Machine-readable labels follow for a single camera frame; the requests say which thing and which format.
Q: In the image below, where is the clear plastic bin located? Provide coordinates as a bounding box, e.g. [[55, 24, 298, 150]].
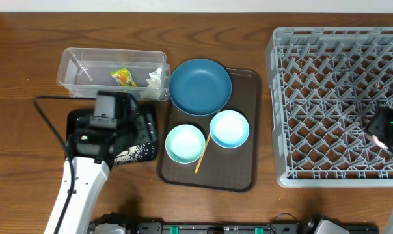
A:
[[57, 47, 170, 101]]

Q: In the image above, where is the light blue bowl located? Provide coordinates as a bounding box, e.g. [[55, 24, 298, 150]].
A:
[[209, 110, 250, 149]]

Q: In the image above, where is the mint green bowl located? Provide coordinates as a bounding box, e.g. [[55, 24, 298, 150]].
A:
[[165, 124, 206, 164]]

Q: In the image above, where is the pink cup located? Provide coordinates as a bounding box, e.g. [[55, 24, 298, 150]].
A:
[[366, 135, 388, 149]]

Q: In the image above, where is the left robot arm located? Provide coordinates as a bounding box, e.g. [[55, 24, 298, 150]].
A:
[[45, 91, 158, 233]]

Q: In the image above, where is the wooden chopstick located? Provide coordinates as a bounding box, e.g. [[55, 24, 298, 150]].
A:
[[194, 128, 211, 174]]

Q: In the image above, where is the grey dishwasher rack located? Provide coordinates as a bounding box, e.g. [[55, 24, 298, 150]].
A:
[[265, 27, 393, 188]]

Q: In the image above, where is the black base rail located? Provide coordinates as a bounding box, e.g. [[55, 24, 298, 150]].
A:
[[85, 213, 380, 234]]

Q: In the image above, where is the yellow green snack wrapper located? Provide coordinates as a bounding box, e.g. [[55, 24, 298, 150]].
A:
[[110, 68, 137, 87]]

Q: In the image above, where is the brown plastic serving tray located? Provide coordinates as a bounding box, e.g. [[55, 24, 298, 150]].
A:
[[157, 68, 262, 192]]

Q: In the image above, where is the white tissue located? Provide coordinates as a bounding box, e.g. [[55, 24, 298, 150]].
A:
[[140, 68, 163, 100]]

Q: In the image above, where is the dark blue plate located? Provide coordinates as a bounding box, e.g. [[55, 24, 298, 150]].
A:
[[169, 58, 232, 116]]

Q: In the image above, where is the pile of rice grains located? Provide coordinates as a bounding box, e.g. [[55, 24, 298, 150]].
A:
[[114, 142, 157, 164]]

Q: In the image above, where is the black plastic tray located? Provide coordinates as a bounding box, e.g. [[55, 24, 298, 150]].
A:
[[66, 103, 159, 165]]

